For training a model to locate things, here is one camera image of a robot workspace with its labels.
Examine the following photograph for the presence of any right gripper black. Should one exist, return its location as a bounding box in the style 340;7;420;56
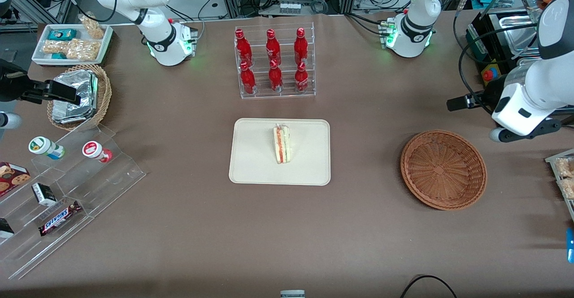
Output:
0;59;82;106

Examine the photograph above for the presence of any Snickers chocolate bar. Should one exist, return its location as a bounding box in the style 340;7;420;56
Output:
38;200;83;237

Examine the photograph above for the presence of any black metal equipment box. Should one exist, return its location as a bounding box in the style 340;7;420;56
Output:
466;11;548;79

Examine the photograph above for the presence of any light tan wicker basket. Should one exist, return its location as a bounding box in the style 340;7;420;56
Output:
47;64;113;131

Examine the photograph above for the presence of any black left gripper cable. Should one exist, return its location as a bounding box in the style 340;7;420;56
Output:
457;22;545;114

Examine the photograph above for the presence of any red cookie box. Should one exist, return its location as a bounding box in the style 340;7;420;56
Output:
0;161;32;197

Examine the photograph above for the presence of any dark brown round wicker basket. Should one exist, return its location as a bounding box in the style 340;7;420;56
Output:
400;130;488;211

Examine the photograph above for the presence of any red cola bottle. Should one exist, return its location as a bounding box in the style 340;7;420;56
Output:
235;29;252;67
294;27;309;65
265;29;281;66
294;61;309;93
268;59;284;93
240;61;257;95

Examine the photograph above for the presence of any white cup with green label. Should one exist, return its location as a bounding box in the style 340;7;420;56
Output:
28;136;65;160

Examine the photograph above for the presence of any white cup with red label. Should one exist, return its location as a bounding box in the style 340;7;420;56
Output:
82;140;113;163

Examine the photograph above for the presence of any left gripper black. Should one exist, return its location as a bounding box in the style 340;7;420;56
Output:
446;79;509;114

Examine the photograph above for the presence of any triangular sandwich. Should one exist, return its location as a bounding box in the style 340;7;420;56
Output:
273;124;291;164

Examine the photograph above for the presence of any white rectangular snack tray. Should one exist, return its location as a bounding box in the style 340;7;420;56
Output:
31;23;114;66

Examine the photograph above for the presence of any clear acrylic stepped shelf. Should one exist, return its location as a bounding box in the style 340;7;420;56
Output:
0;123;147;280

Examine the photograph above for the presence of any black and white small carton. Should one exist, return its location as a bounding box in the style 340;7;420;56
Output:
31;182;58;207

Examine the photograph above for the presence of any black looped cable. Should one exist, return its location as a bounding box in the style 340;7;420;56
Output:
400;275;458;298

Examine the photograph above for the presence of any aluminium foil container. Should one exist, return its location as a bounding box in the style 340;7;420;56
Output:
51;70;99;125

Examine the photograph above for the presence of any clear rimmed snack tray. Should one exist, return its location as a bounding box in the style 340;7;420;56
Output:
545;149;574;222

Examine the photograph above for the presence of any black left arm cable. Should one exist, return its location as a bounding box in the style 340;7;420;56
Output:
452;0;476;61

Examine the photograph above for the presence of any clear acrylic bottle rack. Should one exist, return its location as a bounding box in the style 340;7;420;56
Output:
234;22;317;100

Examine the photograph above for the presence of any beige plastic serving tray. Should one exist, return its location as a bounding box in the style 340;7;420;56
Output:
229;118;331;186

